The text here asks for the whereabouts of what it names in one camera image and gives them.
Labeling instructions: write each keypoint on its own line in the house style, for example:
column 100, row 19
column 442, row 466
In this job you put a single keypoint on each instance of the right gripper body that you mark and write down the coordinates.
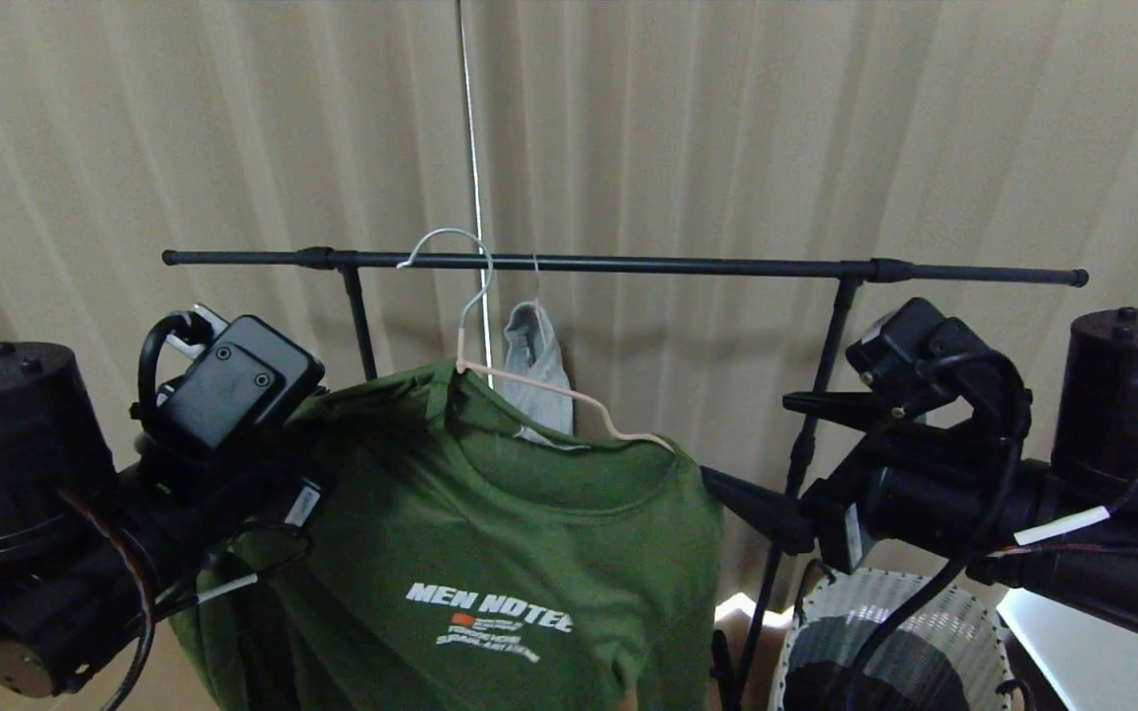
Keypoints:
column 925, row 504

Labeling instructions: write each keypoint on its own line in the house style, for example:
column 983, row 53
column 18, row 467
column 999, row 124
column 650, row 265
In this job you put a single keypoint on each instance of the green garment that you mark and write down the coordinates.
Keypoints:
column 529, row 533

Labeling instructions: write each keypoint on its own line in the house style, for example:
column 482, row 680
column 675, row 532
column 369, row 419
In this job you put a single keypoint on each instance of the beige curtain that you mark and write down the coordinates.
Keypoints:
column 826, row 128

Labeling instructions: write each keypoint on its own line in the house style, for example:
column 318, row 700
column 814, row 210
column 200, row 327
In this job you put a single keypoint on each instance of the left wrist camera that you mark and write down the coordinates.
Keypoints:
column 233, row 380

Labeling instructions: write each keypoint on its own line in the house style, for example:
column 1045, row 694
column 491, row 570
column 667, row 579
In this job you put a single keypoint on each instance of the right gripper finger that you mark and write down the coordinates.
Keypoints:
column 846, row 407
column 757, row 509

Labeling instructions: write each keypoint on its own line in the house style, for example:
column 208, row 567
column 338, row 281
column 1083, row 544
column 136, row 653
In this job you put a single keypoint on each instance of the white laundry basket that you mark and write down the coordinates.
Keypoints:
column 885, row 612

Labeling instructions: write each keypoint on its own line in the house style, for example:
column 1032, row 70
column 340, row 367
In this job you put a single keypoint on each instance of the pale grey shorts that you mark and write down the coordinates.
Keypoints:
column 534, row 365

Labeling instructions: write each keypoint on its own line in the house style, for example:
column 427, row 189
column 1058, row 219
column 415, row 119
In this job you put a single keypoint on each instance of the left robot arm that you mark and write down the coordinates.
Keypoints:
column 16, row 474

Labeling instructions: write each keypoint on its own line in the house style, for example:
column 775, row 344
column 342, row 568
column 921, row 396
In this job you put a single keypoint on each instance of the pink clothes hanger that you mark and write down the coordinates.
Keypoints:
column 539, row 383
column 535, row 281

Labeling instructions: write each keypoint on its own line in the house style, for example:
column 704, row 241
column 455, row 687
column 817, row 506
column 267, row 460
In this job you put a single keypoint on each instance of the black clothes rack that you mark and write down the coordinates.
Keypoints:
column 678, row 265

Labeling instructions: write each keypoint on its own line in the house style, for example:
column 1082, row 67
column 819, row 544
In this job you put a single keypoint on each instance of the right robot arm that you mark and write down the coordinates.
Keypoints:
column 1132, row 425

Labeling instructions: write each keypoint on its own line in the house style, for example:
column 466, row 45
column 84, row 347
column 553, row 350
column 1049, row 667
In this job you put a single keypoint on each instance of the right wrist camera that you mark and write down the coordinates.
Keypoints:
column 915, row 351

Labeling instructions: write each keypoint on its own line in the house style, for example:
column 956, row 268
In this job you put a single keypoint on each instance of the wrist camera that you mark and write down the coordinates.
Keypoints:
column 915, row 351
column 233, row 380

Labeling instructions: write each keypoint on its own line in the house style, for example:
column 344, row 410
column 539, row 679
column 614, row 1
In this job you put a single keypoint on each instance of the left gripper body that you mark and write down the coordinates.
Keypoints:
column 233, row 494

